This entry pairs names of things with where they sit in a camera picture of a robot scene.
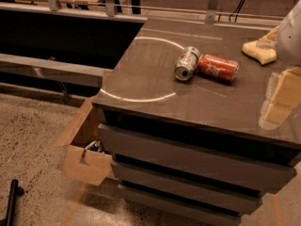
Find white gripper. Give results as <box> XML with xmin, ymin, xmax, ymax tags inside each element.
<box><xmin>256</xmin><ymin>0</ymin><xmax>301</xmax><ymax>130</ymax></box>

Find red coke can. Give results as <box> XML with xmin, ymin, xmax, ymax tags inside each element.
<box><xmin>198</xmin><ymin>55</ymin><xmax>239</xmax><ymax>82</ymax></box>

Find green and white soda can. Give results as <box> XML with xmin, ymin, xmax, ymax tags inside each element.
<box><xmin>174</xmin><ymin>46</ymin><xmax>200</xmax><ymax>81</ymax></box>

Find yellow sponge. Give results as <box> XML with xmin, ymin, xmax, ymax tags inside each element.
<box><xmin>242</xmin><ymin>40</ymin><xmax>277</xmax><ymax>66</ymax></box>

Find grey drawer cabinet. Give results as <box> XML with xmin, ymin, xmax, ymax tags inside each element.
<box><xmin>92</xmin><ymin>17</ymin><xmax>301</xmax><ymax>226</ymax></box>

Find top grey drawer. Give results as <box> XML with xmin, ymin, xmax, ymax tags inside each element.
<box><xmin>99</xmin><ymin>124</ymin><xmax>296</xmax><ymax>192</ymax></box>

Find grey drawer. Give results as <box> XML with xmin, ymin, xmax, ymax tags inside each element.
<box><xmin>112</xmin><ymin>161</ymin><xmax>262</xmax><ymax>217</ymax></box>
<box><xmin>99</xmin><ymin>124</ymin><xmax>296</xmax><ymax>192</ymax></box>
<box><xmin>118</xmin><ymin>185</ymin><xmax>241</xmax><ymax>226</ymax></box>

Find middle grey drawer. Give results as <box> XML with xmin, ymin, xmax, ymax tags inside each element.
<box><xmin>112</xmin><ymin>161</ymin><xmax>262</xmax><ymax>217</ymax></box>

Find bottom grey drawer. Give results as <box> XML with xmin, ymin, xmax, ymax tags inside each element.
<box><xmin>118</xmin><ymin>185</ymin><xmax>241</xmax><ymax>226</ymax></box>

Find open cardboard box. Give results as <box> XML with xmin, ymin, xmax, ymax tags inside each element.
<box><xmin>54</xmin><ymin>93</ymin><xmax>112</xmax><ymax>186</ymax></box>

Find grey metal railing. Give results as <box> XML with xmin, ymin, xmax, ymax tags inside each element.
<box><xmin>0</xmin><ymin>0</ymin><xmax>301</xmax><ymax>26</ymax></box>

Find black pole on floor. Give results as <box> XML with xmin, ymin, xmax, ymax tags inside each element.
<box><xmin>0</xmin><ymin>179</ymin><xmax>24</xmax><ymax>226</ymax></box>

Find black hanging cables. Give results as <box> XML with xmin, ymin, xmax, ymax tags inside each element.
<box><xmin>229</xmin><ymin>0</ymin><xmax>252</xmax><ymax>23</ymax></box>

